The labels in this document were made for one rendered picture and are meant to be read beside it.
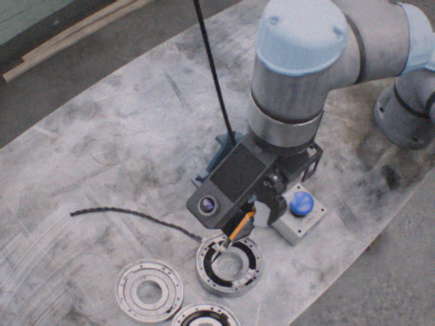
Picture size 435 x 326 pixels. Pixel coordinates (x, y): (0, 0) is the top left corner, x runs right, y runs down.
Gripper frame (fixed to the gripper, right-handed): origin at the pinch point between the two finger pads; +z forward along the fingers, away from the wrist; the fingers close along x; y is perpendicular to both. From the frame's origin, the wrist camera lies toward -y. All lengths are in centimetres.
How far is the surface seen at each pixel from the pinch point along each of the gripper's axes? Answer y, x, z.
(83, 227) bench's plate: -18.1, 19.1, 13.1
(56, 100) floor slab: 8, 117, 93
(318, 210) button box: 13.0, -4.0, 8.7
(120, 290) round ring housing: -19.8, 5.2, 10.2
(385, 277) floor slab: 59, -24, 93
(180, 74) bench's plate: 15.3, 35.6, 13.1
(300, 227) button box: 8.6, -4.2, 8.7
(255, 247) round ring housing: 1.4, -2.0, 10.2
